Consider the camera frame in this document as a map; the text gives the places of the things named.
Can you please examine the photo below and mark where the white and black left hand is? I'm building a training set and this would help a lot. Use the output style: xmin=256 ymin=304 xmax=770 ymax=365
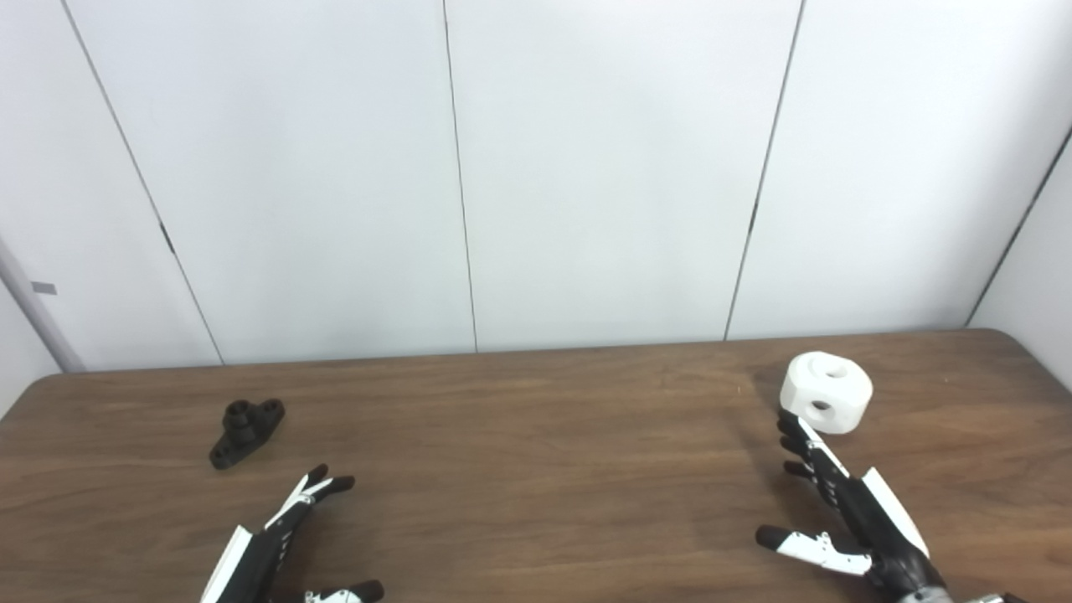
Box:
xmin=199 ymin=464 xmax=385 ymax=603

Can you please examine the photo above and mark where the white and black right hand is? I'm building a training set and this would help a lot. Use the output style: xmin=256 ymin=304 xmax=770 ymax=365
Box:
xmin=755 ymin=409 xmax=947 ymax=600

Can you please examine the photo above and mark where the black flanged holder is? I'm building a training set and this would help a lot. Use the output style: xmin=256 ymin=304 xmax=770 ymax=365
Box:
xmin=209 ymin=399 xmax=286 ymax=470

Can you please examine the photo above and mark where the round white piece with holes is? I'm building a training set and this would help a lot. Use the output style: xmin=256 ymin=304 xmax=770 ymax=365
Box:
xmin=780 ymin=352 xmax=874 ymax=436

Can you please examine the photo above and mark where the grey wall corner post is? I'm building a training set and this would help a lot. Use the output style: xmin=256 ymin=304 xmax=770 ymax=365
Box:
xmin=0 ymin=239 xmax=86 ymax=374

